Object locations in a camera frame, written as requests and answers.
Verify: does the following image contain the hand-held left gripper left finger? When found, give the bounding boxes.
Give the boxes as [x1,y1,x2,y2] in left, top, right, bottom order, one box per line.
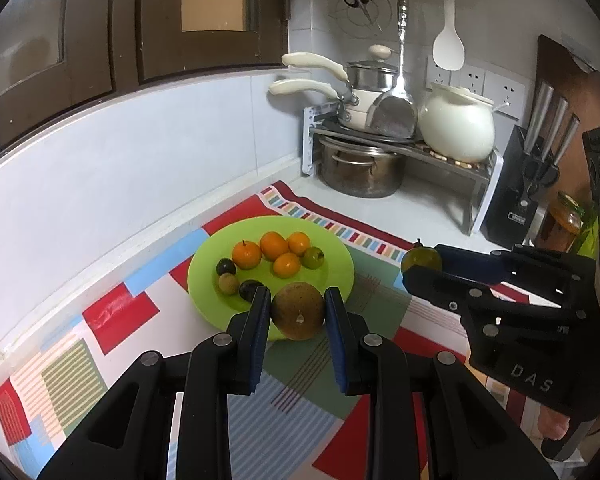
[36,287,272,480]

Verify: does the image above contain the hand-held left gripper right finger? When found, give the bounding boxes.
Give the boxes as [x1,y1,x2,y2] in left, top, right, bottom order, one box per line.
[325,286,561,480]

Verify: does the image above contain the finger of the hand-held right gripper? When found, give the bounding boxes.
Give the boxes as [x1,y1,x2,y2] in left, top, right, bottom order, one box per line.
[434,243,518,286]
[402,265,511,331]

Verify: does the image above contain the green fruit with stem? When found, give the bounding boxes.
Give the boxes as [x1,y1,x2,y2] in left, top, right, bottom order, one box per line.
[401,240,443,275]

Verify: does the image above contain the brown round fruit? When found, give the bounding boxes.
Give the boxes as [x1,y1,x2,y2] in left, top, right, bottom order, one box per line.
[271,282,327,342]

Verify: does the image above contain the green plate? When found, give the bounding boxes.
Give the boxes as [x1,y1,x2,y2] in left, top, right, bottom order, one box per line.
[187,215,356,343]

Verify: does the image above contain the medium orange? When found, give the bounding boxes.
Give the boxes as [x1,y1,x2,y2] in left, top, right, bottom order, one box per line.
[272,252,302,278]

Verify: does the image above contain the large orange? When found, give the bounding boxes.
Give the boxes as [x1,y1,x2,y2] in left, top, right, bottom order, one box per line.
[259,231,289,261]
[231,240,262,270]

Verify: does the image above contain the person's right hand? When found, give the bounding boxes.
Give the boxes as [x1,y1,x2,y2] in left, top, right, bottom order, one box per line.
[537,402,600,442]

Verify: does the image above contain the black knife block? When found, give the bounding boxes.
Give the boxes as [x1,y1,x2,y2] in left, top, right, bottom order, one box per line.
[480,125,563,251]

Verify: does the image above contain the glass jar with yellow lid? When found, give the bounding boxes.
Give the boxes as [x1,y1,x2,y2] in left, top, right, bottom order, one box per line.
[535,191,586,253]

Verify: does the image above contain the wooden bead trivet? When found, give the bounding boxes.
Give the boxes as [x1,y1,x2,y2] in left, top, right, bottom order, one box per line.
[415,142,496,168]

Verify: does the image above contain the small orange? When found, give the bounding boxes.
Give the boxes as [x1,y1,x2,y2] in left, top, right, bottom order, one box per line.
[287,231,312,257]

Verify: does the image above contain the black kitchen shears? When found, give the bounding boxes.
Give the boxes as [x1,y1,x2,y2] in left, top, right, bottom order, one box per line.
[522,157,561,196]

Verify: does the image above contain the green bottle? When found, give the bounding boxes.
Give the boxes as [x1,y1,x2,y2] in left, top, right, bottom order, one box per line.
[575,202,600,256]

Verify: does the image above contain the steel stockpot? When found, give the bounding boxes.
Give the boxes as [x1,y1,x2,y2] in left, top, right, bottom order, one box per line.
[319,136,407,199]

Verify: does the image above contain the colourful patchwork tablecloth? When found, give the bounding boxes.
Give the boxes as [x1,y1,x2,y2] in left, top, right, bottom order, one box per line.
[0,180,546,480]

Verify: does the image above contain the white ceramic pot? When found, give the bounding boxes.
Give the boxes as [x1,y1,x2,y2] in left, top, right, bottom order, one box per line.
[418,81,511,163]

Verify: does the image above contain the steel spatula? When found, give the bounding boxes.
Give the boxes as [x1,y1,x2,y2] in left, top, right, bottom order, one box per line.
[369,0,417,140]

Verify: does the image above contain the steel rack with white ends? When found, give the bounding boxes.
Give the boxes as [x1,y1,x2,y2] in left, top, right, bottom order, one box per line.
[302,102,505,237]

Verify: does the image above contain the white rice paddle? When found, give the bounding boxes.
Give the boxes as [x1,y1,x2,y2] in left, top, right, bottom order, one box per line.
[432,0,466,72]

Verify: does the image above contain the brown wooden cutting board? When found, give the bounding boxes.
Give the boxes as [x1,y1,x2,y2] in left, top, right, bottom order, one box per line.
[536,34,600,196]

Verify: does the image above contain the steel handled knife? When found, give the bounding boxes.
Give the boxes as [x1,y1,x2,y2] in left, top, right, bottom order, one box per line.
[527,81,555,143]
[552,114,581,166]
[540,96,570,158]

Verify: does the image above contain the white wall socket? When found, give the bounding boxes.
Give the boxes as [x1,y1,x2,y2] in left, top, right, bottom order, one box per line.
[482,71,527,120]
[426,57,452,88]
[460,64,486,93]

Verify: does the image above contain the steel saucepan with cream handle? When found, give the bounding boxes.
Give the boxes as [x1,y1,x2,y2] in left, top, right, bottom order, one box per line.
[281,44,402,95]

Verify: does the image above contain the round wire trivet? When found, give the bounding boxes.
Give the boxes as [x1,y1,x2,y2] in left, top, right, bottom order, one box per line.
[335,0,398,40]

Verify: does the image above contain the brown wooden window frame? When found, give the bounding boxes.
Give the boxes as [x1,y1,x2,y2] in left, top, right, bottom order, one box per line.
[0,0,291,163]

